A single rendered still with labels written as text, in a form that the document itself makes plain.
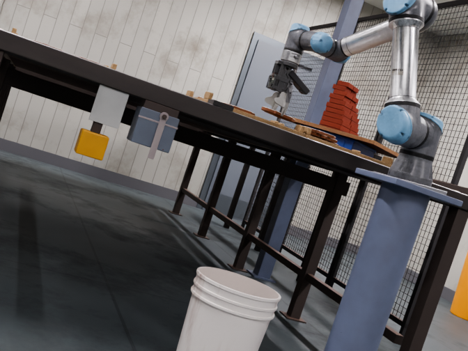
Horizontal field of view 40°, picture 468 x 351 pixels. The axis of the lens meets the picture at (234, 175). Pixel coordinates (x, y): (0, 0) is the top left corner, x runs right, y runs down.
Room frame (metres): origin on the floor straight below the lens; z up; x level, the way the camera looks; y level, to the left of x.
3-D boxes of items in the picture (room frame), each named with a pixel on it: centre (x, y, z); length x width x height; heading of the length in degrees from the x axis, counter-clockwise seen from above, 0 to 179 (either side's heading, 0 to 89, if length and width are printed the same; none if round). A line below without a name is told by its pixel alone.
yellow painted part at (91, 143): (2.14, 0.48, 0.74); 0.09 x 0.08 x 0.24; 109
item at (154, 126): (2.20, 0.31, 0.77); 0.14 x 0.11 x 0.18; 109
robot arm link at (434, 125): (2.23, -0.56, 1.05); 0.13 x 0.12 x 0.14; 134
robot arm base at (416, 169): (2.24, -0.57, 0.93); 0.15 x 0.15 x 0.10
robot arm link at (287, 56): (2.55, -0.07, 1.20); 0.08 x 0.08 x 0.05
